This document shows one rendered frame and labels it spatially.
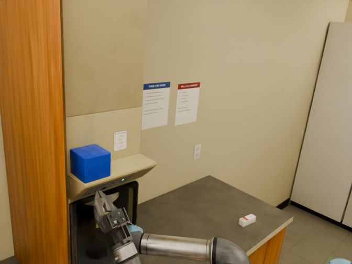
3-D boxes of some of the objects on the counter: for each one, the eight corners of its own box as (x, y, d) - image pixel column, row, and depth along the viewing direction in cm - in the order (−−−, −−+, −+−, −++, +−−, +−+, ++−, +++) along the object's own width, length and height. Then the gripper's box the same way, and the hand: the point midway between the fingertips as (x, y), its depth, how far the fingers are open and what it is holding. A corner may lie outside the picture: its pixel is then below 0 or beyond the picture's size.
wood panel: (14, 255, 149) (-21, -93, 104) (21, 252, 151) (-10, -91, 106) (62, 326, 117) (43, -133, 72) (70, 321, 119) (55, -128, 74)
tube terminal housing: (44, 265, 145) (34, 100, 120) (105, 237, 167) (107, 93, 142) (70, 299, 128) (65, 117, 104) (134, 263, 150) (142, 106, 126)
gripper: (139, 237, 108) (115, 180, 113) (117, 248, 102) (92, 188, 107) (128, 242, 114) (106, 188, 119) (106, 253, 108) (84, 196, 113)
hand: (98, 194), depth 115 cm, fingers closed
